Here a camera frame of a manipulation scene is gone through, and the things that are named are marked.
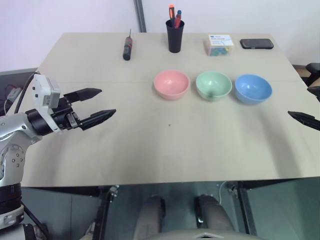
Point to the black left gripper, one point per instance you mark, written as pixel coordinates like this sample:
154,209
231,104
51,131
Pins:
63,112

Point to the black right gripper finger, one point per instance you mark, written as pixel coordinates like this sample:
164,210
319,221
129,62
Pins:
308,120
315,91

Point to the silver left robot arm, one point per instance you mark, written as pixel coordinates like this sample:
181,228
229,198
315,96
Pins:
15,130

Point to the black office chair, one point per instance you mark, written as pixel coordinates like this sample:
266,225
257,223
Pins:
312,71

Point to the blue bowl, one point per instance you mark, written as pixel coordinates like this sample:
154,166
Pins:
253,90

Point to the black screwdriver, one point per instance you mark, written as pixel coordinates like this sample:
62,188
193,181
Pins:
127,48

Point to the black phone case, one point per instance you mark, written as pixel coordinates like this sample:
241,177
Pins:
257,43

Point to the small white device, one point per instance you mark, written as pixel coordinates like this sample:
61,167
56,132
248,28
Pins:
13,95

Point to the pink bowl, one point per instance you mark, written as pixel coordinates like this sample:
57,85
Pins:
171,86

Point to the dark grey side desk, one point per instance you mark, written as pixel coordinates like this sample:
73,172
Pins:
15,77

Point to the green bowl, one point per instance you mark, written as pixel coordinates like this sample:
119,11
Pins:
213,85

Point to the black pen cup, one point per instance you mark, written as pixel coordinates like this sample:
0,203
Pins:
175,40

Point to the clear box of pushpins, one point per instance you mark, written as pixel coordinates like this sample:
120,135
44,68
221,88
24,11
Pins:
220,45

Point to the orange and black marker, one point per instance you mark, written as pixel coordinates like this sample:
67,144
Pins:
171,13

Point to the blue and red pen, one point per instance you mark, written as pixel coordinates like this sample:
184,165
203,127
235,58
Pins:
178,18

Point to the dark rounded robot leg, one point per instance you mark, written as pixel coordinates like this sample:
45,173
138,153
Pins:
215,215

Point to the grey robot torso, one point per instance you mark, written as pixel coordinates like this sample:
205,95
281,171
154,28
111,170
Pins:
207,236

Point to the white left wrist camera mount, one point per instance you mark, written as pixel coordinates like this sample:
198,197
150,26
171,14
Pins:
41,90

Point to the grey vertical post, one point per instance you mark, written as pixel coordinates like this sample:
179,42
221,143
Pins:
140,15

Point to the black table frame leg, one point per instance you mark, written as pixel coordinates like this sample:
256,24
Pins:
108,207
243,207

